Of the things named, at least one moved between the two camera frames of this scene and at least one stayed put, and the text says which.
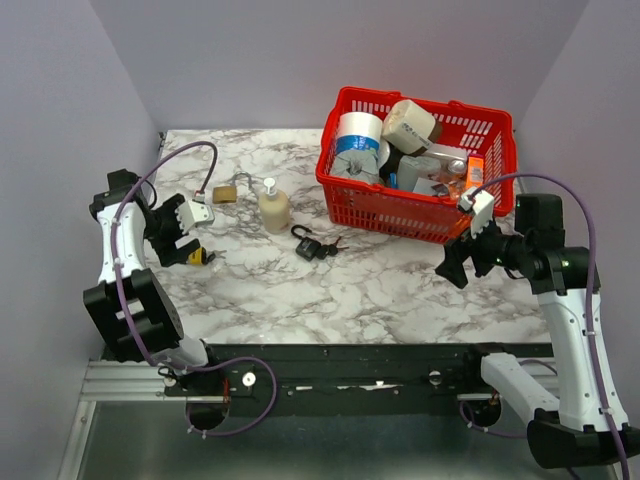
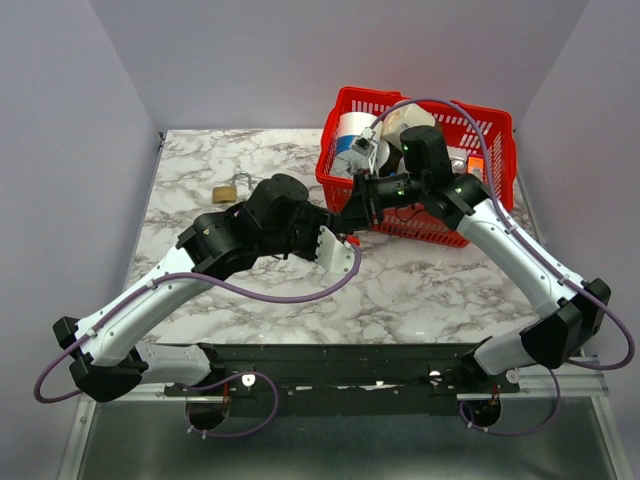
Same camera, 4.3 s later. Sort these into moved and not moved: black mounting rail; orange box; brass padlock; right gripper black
Moved: right gripper black
Not moved: black mounting rail; orange box; brass padlock
